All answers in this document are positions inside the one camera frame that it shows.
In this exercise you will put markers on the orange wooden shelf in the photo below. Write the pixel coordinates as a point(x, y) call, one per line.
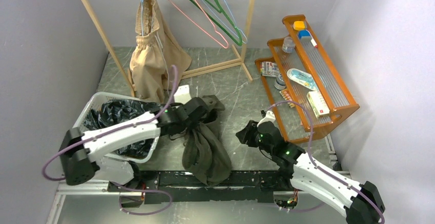
point(315, 61)

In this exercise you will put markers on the white plastic laundry basket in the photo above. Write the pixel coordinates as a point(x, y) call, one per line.
point(96, 100)

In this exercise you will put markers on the crayon pack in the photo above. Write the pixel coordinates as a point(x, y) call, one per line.
point(286, 96)

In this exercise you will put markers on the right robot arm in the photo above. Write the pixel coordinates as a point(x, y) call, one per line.
point(357, 202)

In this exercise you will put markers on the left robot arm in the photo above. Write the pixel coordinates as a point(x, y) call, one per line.
point(84, 155)

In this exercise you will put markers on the blue white box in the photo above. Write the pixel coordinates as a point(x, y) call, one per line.
point(305, 36)

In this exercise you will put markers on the clear plastic jar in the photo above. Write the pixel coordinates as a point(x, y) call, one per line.
point(288, 45)

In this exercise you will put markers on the light blue wire hanger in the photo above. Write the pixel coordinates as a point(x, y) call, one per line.
point(233, 31)

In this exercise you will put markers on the olive green shorts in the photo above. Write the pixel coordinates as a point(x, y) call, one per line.
point(204, 154)

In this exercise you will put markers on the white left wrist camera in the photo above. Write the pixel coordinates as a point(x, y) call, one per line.
point(182, 95)

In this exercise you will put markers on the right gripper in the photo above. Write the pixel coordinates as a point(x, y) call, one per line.
point(245, 135)

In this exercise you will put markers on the wooden clothes rack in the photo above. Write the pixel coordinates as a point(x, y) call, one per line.
point(238, 61)

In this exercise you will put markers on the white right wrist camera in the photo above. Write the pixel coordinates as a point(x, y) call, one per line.
point(268, 116)

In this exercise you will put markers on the yellow sponge block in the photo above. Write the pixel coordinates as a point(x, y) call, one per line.
point(299, 25)

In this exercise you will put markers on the light blue oval package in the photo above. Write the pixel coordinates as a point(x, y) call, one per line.
point(302, 78)

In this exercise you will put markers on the beige shorts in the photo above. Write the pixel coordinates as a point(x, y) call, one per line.
point(158, 60)

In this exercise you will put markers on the green hanger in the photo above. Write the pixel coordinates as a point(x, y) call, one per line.
point(221, 15)

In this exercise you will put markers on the colourful snack packet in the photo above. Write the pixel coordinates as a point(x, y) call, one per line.
point(269, 69)

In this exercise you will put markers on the white red box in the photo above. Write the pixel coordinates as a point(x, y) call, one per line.
point(318, 104)

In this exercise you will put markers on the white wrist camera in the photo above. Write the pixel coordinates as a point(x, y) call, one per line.
point(268, 116)
point(182, 95)

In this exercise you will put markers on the pink wire hanger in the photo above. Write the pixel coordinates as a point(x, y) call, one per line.
point(191, 26)

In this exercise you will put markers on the round tin can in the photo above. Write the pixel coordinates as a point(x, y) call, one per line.
point(279, 83)

